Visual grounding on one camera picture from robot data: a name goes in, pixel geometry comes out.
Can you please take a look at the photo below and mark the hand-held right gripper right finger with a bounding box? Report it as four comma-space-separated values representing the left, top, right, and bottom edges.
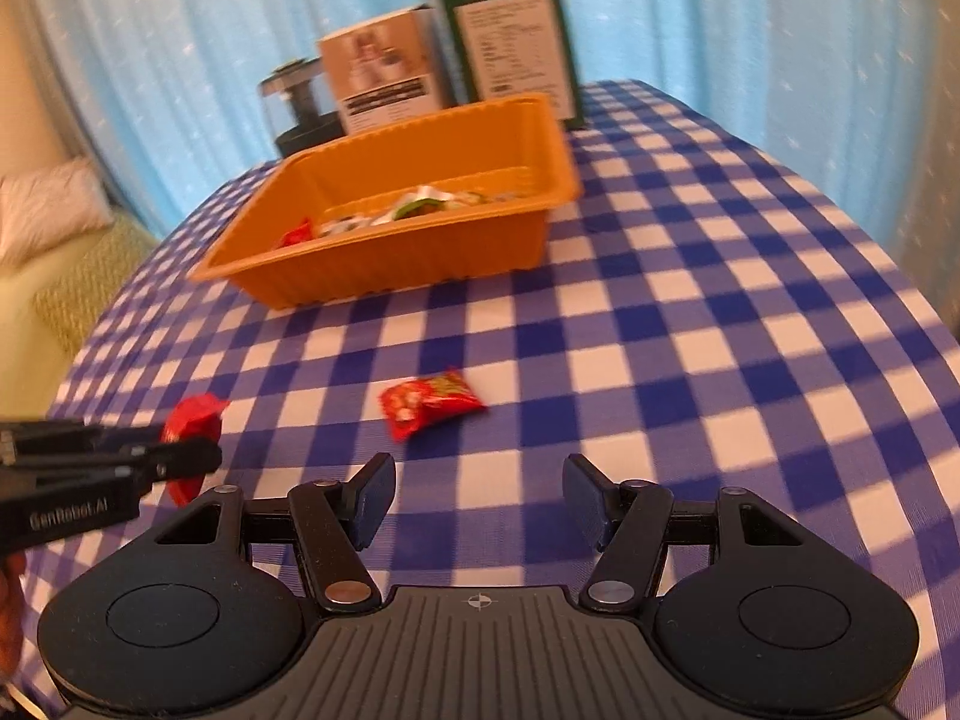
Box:
562, 454, 807, 612

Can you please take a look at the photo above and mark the light blue star curtain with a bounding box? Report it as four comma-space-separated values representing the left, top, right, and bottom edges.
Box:
0, 0, 960, 361

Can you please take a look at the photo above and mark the blue white checked tablecloth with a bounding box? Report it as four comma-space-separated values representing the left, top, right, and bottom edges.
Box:
15, 79, 960, 720

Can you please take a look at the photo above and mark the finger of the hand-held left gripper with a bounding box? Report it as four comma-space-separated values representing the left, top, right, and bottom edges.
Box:
0, 437, 224, 500
0, 422, 166, 458

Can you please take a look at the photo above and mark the red green printed snack packet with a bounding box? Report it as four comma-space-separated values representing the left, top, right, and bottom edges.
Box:
379, 367, 487, 442

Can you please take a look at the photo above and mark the orange plastic tray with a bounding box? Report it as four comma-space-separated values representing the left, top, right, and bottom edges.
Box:
187, 92, 584, 310

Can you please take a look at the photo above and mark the plain red foil snack packet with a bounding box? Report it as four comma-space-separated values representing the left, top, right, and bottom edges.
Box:
160, 394, 231, 508

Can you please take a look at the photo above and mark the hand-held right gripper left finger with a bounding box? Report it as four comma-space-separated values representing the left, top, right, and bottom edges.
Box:
154, 452, 397, 612

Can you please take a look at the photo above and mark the green patterned sofa cushion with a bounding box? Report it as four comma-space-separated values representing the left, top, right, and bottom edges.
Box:
0, 214, 160, 421

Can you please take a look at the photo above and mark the dark green glass humidifier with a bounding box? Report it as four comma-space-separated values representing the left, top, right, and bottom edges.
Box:
259, 58, 346, 160

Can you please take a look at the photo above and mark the white humidifier carton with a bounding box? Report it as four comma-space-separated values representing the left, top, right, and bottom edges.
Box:
316, 6, 455, 137

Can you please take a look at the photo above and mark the green carton with handle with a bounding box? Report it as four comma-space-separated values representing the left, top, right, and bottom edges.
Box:
429, 0, 587, 130

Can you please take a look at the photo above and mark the white pillow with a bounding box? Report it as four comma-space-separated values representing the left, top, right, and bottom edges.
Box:
0, 157, 115, 265

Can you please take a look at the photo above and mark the person's left hand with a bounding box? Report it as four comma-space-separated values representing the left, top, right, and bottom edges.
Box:
0, 551, 28, 673

